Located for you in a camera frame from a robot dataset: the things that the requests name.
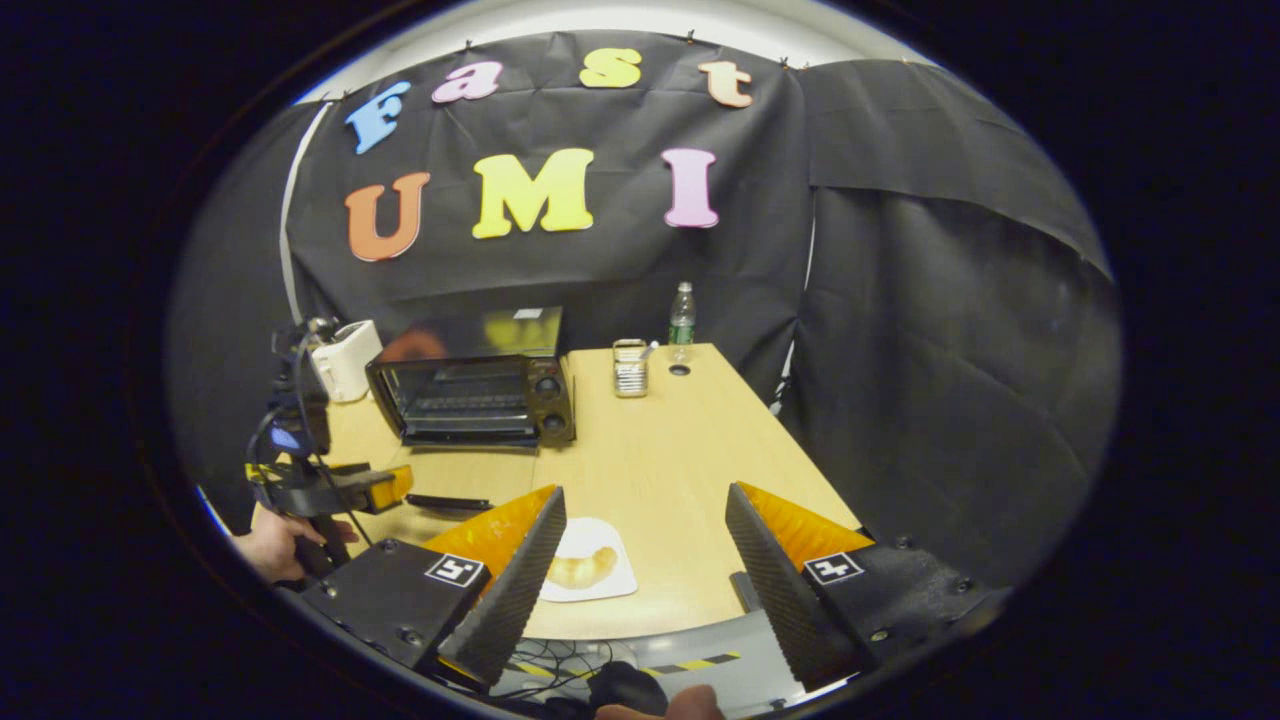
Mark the golden croissant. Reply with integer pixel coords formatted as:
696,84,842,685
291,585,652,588
547,546,619,589

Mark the black electric oven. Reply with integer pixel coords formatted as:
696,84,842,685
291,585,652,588
365,307,578,449

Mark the black cable bundle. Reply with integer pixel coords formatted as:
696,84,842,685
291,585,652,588
505,640,616,701

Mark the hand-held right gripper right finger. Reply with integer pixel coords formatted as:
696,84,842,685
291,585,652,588
725,481,1009,694

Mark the glass jar with spoon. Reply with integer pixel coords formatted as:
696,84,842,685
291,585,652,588
613,338,659,399

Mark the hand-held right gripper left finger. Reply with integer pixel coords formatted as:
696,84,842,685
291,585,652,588
298,485,569,691

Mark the clear water bottle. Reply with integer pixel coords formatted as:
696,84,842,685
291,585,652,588
668,282,697,363

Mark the white square plate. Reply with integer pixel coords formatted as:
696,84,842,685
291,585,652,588
540,517,638,603

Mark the white toaster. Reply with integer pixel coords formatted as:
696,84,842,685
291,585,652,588
310,320,383,403

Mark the dark rounded object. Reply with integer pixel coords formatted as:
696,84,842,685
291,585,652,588
588,660,669,716

